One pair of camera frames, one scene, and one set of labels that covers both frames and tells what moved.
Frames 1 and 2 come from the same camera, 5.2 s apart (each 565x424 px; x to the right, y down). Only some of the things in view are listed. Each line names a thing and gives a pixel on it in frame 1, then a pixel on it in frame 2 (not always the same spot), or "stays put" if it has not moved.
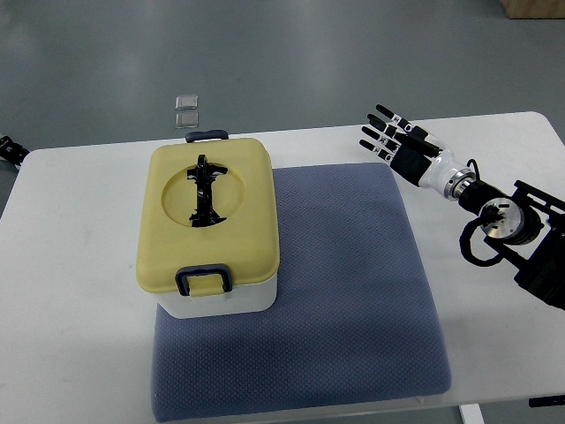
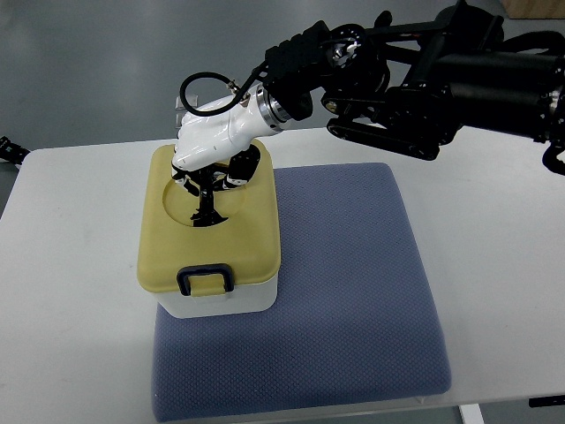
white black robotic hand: (416, 155) -> (214, 148)
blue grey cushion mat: (353, 320) stays put
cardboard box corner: (534, 9) stays put
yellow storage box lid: (209, 201) stays put
